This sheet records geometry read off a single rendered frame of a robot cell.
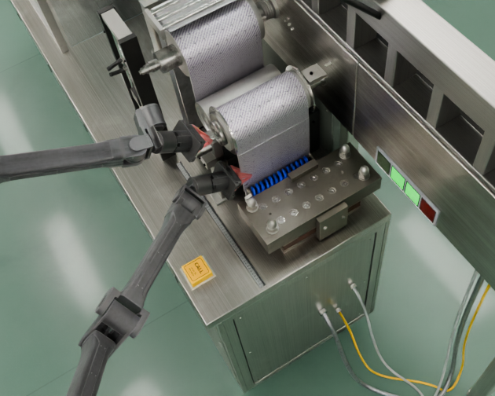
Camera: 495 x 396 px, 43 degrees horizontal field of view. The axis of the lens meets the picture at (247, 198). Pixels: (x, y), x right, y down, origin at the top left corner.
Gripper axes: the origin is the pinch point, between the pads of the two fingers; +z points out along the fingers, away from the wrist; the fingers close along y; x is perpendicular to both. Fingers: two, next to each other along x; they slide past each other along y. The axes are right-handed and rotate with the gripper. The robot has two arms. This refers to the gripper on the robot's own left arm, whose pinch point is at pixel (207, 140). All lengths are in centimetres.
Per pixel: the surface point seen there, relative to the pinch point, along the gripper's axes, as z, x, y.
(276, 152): 19.1, 3.3, 9.8
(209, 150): 4.1, -4.6, -0.4
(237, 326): 15, -45, 36
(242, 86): 14.8, 11.5, -9.6
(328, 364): 87, -82, 53
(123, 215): 72, -112, -65
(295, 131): 21.0, 11.2, 9.9
